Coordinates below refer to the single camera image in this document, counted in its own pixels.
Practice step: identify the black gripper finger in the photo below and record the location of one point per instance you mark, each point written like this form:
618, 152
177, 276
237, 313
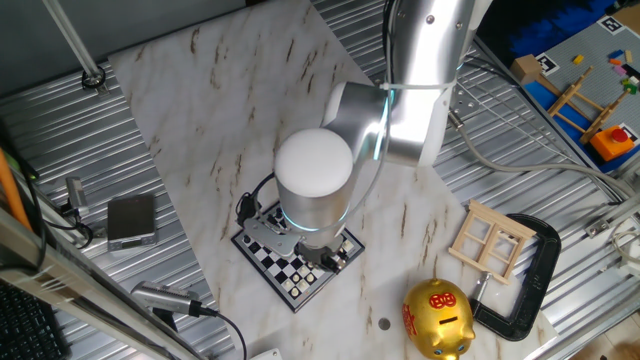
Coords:
335, 265

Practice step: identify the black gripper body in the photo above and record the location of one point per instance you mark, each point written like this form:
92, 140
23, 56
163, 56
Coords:
331, 251

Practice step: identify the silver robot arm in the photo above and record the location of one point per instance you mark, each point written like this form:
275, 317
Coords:
315, 200

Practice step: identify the black white chessboard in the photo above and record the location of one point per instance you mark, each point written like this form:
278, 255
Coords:
272, 270

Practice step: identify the silver coin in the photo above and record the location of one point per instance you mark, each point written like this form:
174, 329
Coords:
384, 323

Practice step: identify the golden piggy bank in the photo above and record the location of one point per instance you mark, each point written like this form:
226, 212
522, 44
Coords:
440, 320

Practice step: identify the silver digital scale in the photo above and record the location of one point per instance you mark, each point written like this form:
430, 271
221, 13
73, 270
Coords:
131, 217

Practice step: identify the black C-clamp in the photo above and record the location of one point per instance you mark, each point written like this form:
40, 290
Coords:
550, 260

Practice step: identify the blue board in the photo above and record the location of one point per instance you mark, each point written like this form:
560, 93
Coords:
560, 135

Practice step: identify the wooden cube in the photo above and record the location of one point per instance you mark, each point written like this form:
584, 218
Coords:
525, 70

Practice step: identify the paper fiducial tag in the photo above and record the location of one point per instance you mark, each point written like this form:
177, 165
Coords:
631, 132
611, 24
547, 63

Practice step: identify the orange box with red button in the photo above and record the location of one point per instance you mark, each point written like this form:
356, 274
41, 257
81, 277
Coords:
607, 145

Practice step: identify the white power adapter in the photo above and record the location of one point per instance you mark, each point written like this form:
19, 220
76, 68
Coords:
632, 265

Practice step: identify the blue foam sheet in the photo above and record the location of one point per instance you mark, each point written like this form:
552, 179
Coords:
550, 30

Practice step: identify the yellow toy brick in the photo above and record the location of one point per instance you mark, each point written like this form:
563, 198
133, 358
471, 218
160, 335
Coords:
578, 59

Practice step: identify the black keyboard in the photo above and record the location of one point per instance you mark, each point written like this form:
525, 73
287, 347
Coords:
25, 330

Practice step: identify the orange pole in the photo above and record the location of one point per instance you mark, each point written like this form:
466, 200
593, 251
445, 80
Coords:
11, 192

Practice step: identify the grey brick baseplate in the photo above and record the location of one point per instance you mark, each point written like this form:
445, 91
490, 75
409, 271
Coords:
590, 50

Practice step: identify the green toy brick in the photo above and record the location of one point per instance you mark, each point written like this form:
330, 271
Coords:
630, 89

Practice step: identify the pink toy brick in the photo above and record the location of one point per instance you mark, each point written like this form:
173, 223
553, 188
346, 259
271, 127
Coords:
620, 70

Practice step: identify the blue toy brick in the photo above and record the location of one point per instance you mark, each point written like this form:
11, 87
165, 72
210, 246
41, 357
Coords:
616, 53

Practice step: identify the cream toy brick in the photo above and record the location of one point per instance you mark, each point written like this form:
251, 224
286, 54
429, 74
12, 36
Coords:
628, 56

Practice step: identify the wrist camera on silver bracket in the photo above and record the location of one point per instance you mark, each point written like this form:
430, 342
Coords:
275, 240

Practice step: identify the wooden window frame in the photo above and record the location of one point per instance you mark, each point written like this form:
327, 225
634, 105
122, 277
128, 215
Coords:
502, 218

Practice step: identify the silver finned camera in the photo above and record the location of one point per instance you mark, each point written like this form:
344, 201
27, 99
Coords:
160, 297

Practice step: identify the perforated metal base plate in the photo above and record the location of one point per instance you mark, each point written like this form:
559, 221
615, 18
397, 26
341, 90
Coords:
465, 100

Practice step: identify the aluminium frame bar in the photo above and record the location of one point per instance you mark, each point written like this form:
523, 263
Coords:
75, 282

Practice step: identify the small silver camera on mount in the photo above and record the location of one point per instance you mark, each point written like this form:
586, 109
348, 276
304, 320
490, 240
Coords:
76, 192

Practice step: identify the metal corner bracket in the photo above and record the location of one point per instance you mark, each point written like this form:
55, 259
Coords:
597, 227

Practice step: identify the wooden easel frame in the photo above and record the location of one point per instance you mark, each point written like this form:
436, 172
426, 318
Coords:
570, 92

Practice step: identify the white camera pole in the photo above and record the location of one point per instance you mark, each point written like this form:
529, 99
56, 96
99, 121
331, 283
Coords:
70, 37

